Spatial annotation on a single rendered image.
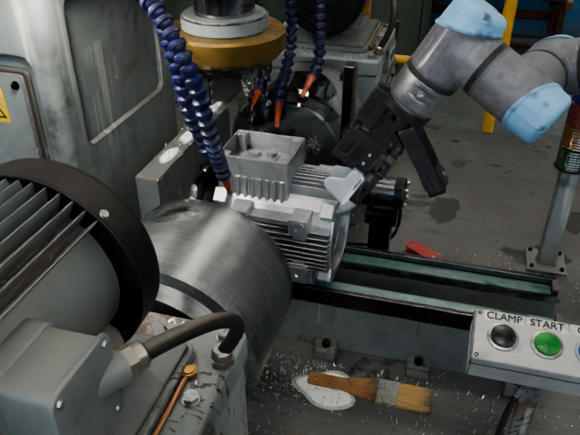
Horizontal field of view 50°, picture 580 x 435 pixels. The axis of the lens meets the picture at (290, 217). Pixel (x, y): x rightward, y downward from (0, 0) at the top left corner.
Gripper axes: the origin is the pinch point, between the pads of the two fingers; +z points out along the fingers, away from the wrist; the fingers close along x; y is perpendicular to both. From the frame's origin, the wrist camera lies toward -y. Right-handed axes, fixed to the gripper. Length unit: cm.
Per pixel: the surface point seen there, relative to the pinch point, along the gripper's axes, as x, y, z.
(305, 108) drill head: -26.8, 13.9, 2.8
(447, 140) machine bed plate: -92, -26, 18
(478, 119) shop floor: -303, -80, 79
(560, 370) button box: 23.4, -27.8, -12.3
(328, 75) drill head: -39.0, 13.6, -0.2
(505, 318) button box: 18.2, -21.1, -11.0
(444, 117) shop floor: -300, -62, 89
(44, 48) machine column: 11.7, 46.8, -2.3
